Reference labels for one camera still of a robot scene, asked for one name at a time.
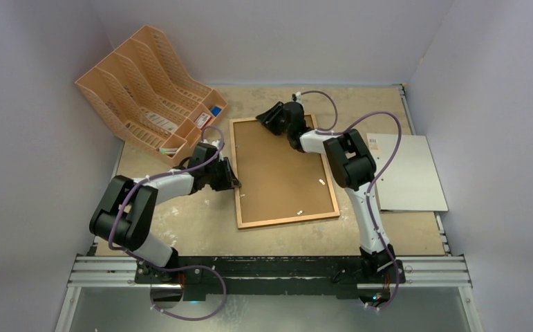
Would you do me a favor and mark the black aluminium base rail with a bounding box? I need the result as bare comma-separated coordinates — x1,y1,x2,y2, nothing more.
68,256,471,306

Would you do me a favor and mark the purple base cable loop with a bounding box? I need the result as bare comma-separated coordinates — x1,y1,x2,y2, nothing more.
149,266,227,322

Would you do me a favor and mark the orange plastic file organizer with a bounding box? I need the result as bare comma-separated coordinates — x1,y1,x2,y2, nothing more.
75,25,230,166

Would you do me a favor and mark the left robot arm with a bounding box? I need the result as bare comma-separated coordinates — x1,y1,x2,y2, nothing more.
88,140,241,283

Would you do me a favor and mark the white panel sheet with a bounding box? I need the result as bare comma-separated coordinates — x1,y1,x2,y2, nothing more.
376,135,449,212

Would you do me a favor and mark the red white small box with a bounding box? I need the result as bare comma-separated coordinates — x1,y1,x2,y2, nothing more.
194,112,212,129

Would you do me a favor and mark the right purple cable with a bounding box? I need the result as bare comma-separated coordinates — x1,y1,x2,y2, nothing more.
300,90,404,313

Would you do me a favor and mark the green white small item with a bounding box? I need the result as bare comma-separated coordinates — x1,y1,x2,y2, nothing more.
158,147,178,156

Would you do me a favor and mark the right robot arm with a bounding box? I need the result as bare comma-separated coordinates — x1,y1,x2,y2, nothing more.
256,101,398,282

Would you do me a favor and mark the blue small box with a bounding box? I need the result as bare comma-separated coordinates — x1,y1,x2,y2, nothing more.
210,106,223,117

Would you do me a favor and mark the brown wooden picture frame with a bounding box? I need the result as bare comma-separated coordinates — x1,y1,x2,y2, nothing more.
229,113,342,230

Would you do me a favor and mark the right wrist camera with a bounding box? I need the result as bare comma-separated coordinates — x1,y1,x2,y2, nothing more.
292,91,303,104

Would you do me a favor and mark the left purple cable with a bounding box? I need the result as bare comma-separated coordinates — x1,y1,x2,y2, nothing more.
106,125,227,271

